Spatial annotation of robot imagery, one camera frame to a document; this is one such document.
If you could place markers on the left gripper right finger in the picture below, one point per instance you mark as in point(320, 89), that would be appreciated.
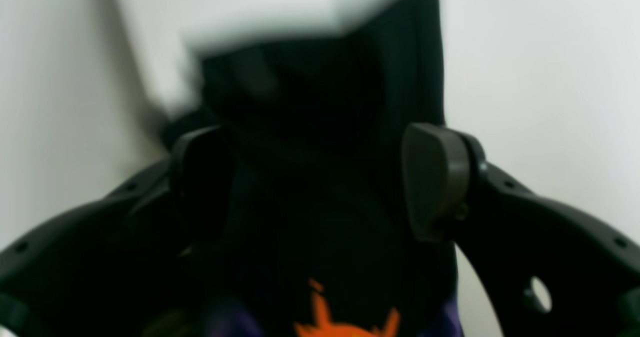
point(549, 269)

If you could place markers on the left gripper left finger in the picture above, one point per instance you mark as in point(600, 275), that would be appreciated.
point(106, 268)

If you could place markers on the black T-shirt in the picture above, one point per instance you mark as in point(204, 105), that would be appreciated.
point(317, 198)

